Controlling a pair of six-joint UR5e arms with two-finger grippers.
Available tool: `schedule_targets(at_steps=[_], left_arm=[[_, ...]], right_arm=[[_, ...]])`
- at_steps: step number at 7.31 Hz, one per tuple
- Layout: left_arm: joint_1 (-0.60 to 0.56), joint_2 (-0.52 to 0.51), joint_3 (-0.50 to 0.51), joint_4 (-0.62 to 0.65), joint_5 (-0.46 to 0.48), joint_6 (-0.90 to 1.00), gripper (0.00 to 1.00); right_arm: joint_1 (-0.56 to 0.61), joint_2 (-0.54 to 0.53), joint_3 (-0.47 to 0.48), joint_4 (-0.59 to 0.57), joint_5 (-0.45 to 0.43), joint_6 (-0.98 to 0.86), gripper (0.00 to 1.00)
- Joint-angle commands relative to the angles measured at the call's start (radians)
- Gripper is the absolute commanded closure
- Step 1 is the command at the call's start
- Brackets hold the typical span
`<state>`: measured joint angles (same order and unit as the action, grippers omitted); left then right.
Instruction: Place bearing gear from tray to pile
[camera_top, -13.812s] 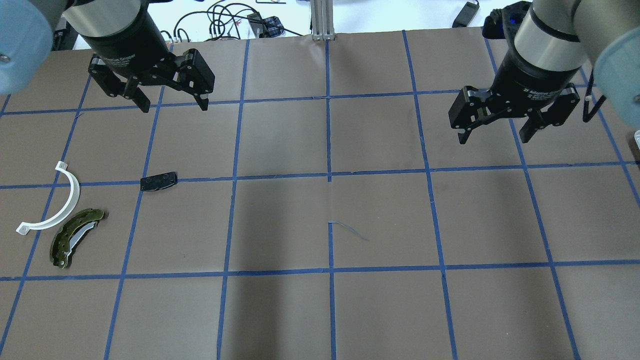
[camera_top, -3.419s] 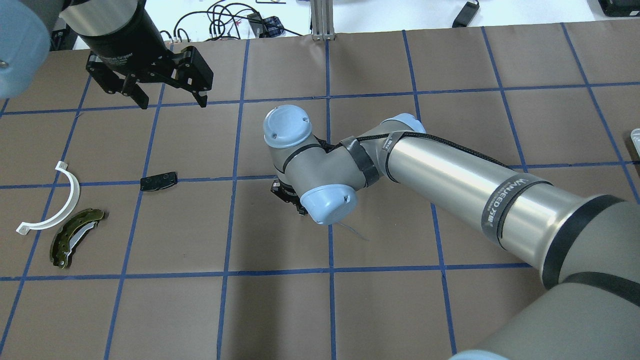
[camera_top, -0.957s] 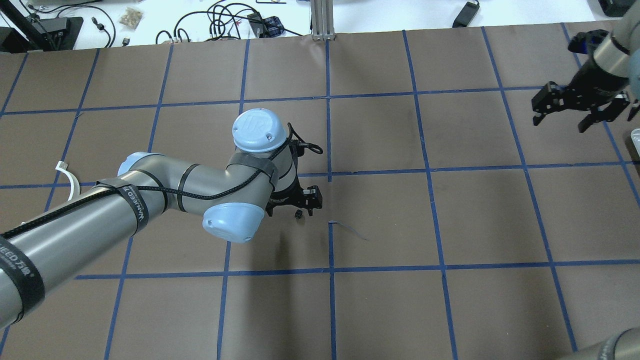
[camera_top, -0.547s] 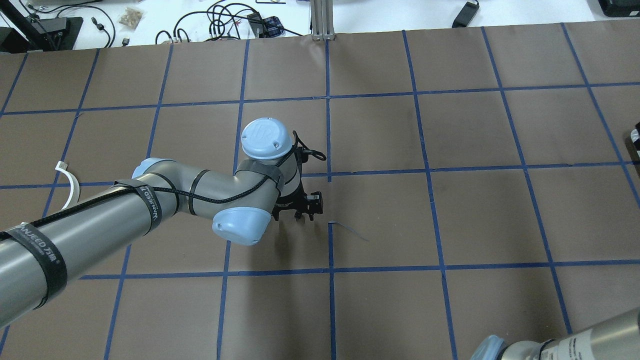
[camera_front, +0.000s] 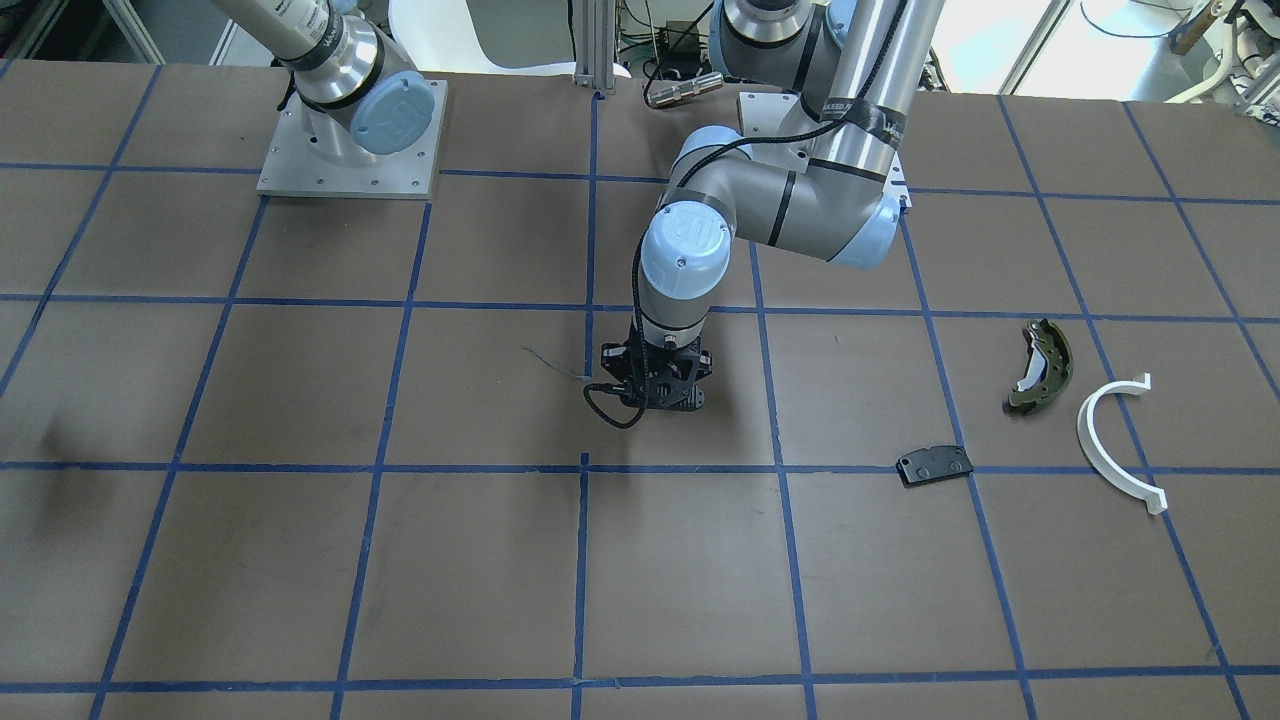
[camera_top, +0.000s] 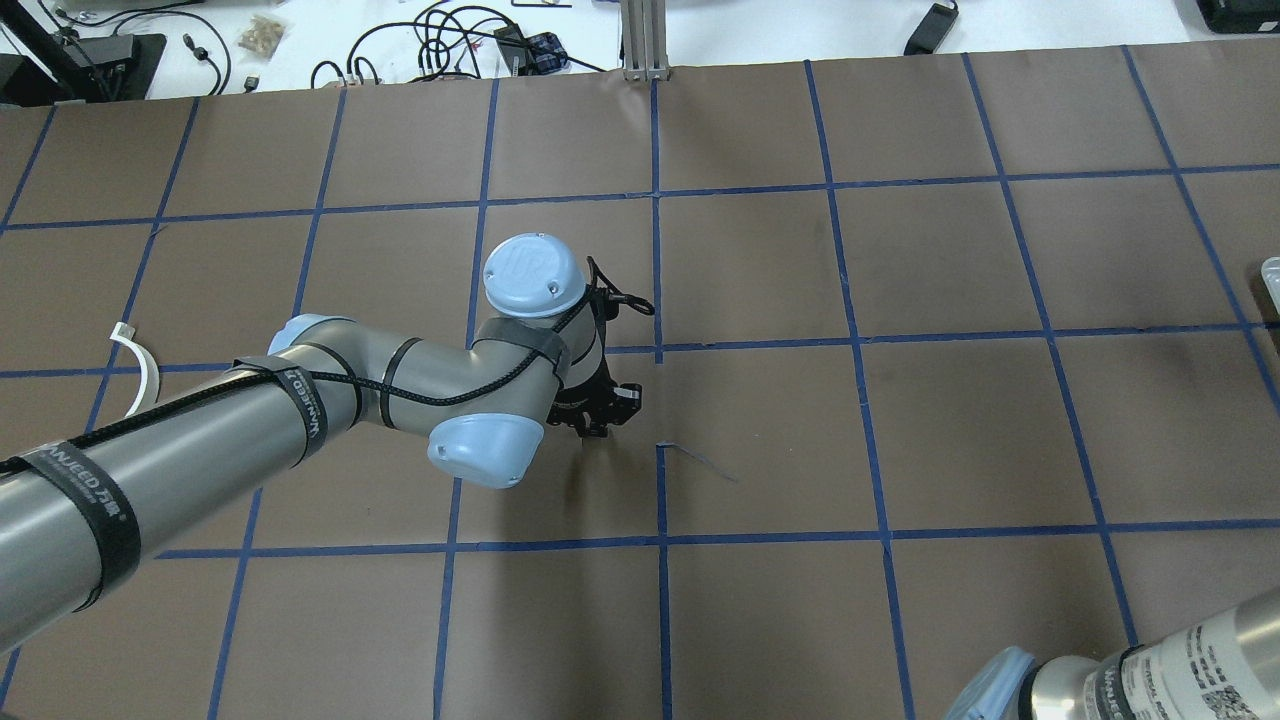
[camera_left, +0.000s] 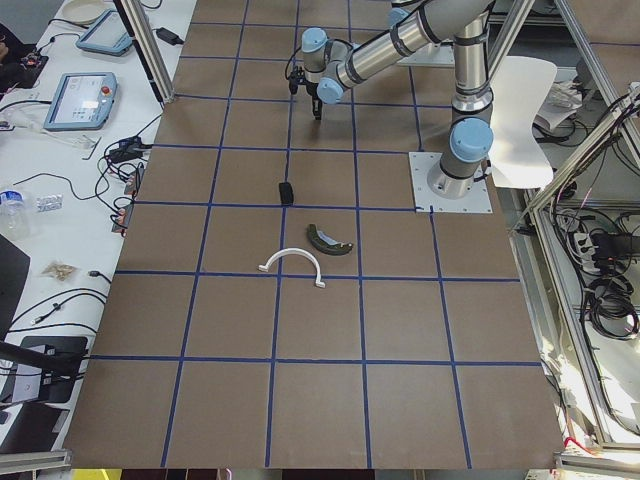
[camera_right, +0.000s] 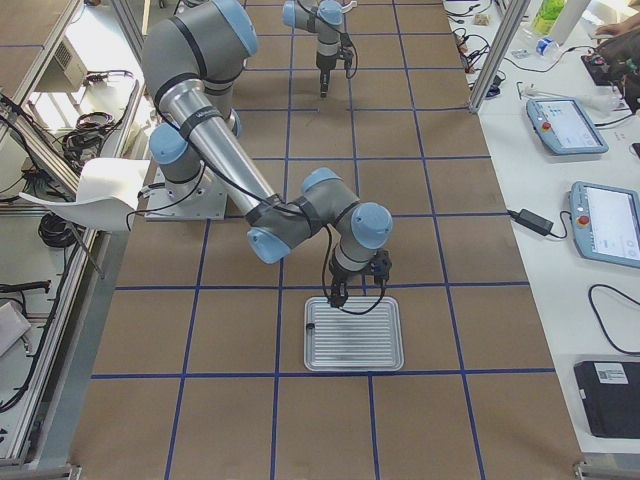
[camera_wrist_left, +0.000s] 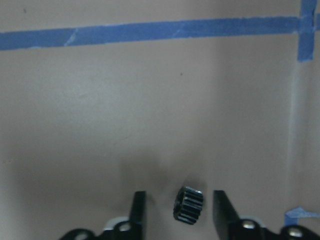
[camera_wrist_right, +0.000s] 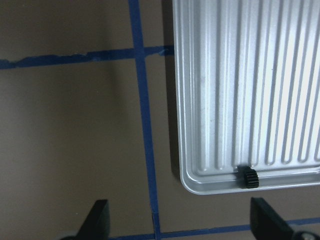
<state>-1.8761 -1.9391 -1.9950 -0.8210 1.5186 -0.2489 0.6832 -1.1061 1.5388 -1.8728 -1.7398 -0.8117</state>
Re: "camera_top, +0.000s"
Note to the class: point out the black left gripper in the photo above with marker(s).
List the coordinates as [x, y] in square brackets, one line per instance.
[591, 398]

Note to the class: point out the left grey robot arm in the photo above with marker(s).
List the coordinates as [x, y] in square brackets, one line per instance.
[80, 515]

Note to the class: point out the silver metal tray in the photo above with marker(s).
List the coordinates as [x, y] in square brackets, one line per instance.
[1268, 291]

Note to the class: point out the white curved plastic part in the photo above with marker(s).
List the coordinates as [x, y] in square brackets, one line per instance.
[149, 376]

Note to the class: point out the bag of small parts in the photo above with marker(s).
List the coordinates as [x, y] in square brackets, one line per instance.
[262, 36]

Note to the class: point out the black power adapter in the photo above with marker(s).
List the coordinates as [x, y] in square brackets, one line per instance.
[932, 29]

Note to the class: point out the black monitor stand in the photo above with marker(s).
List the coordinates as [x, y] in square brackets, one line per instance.
[49, 66]

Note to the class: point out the aluminium frame post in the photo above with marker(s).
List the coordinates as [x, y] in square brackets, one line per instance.
[644, 40]

